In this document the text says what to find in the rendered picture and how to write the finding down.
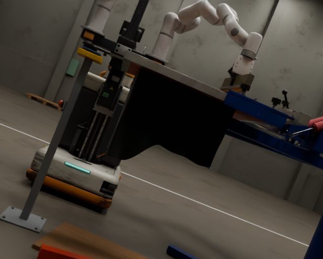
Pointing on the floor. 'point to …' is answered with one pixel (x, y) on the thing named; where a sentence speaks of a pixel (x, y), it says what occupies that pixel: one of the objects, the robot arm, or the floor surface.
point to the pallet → (43, 100)
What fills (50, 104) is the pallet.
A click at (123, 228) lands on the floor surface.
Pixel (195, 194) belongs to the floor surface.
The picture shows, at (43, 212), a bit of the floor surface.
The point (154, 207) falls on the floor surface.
